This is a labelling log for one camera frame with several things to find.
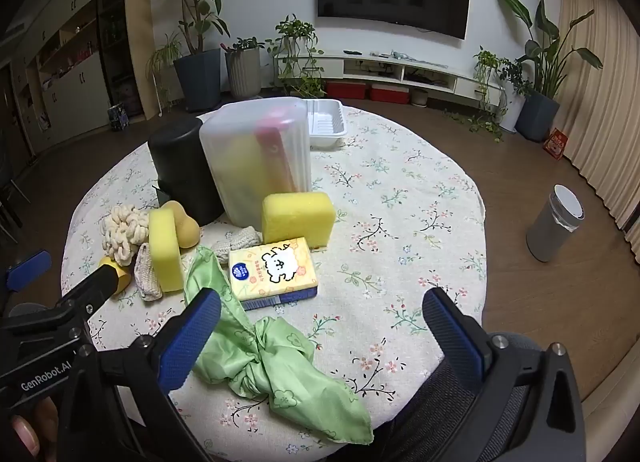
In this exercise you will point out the small beige pot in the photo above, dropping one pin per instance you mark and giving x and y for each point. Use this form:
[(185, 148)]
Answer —
[(419, 97)]

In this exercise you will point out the red paper bag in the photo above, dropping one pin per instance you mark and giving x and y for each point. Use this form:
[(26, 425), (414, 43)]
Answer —
[(556, 144)]

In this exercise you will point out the yellow round sponge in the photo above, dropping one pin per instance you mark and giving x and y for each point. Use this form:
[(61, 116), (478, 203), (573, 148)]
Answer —
[(123, 280)]

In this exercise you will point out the tall plant in dark pot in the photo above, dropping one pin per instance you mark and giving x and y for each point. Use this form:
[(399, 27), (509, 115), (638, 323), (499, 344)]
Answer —
[(197, 79)]

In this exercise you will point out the white wall cabinet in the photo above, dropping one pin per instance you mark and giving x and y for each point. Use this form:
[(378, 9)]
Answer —
[(70, 87)]

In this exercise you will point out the white television cabinet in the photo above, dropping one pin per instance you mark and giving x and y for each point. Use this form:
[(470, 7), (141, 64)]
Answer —
[(440, 74)]

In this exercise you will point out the blue box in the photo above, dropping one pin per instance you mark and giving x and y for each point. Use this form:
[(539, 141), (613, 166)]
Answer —
[(118, 117)]

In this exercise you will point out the grey cylindrical bin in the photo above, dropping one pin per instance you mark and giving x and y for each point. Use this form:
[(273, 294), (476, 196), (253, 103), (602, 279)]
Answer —
[(550, 232)]

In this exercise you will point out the plant in ribbed white pot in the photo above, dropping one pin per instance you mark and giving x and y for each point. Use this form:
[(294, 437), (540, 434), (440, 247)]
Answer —
[(244, 72)]

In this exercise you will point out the beige knitted cloth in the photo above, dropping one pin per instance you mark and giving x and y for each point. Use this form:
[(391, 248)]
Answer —
[(146, 274), (240, 239)]

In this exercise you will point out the cream chenille loop scrubber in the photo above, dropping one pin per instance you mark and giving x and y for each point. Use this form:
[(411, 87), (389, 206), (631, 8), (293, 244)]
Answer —
[(122, 234)]

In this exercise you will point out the small trailing plant white pot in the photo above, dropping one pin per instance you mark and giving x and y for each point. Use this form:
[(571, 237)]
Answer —
[(487, 64)]

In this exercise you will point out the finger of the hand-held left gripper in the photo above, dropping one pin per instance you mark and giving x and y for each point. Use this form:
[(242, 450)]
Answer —
[(30, 267), (95, 284)]

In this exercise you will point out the beige curtain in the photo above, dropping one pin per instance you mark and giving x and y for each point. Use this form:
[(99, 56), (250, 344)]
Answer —
[(600, 92)]

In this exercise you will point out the large-leaf plant in dark pot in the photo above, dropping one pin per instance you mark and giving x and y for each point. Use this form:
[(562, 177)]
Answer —
[(537, 114)]

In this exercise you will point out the thin grassy plant on stand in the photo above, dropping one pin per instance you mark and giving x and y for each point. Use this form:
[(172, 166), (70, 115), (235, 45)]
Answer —
[(162, 59)]

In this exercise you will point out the translucent plastic container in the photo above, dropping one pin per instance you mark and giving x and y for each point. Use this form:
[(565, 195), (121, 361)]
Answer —
[(235, 162)]

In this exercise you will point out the dark chair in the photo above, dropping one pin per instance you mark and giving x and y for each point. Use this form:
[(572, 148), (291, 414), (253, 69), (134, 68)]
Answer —
[(10, 197)]

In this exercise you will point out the orange gourd-shaped sponge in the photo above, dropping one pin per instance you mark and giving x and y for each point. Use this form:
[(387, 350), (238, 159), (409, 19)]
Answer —
[(187, 229)]

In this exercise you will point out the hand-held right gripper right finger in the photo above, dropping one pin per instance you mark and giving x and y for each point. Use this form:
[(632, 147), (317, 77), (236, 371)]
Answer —
[(455, 337)]

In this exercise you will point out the red storage box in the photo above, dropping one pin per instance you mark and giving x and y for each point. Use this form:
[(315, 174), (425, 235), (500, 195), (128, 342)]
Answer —
[(389, 93), (345, 90)]

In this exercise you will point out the person's left hand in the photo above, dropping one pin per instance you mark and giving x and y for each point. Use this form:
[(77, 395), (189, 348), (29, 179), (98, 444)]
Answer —
[(25, 429)]

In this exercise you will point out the yellow tissue pack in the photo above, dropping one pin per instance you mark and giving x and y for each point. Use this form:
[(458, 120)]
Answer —
[(275, 267)]

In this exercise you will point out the knotted green cloth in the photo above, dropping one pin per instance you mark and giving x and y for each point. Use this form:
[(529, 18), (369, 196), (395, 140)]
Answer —
[(280, 357)]

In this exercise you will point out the thick yellow sponge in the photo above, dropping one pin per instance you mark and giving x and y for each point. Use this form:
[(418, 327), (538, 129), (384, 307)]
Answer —
[(300, 219)]

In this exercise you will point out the pale yellow sponge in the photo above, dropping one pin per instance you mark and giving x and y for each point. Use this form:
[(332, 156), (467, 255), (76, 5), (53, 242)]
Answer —
[(242, 177)]

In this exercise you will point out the white plastic tray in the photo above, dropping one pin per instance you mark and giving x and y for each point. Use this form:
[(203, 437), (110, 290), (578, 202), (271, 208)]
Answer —
[(325, 119)]

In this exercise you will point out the dark glass display cabinet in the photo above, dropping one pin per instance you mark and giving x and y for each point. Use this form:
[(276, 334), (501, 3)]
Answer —
[(111, 32)]

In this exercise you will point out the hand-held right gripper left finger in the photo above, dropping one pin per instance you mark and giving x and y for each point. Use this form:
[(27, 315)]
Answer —
[(190, 337)]

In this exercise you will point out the floral tablecloth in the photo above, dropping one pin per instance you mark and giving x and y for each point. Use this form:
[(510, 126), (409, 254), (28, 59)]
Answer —
[(400, 222)]

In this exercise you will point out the pink sponge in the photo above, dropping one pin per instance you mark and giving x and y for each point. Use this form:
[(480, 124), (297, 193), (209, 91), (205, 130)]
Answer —
[(272, 152)]

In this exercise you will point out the thin yellow sponge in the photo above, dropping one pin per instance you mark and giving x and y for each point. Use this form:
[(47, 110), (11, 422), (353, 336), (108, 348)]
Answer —
[(165, 252)]

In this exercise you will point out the trailing pothos plant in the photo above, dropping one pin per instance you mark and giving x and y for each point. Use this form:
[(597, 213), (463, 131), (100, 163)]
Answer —
[(295, 37)]

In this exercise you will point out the black cylinder canister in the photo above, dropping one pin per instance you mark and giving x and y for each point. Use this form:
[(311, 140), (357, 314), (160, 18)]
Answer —
[(180, 162)]

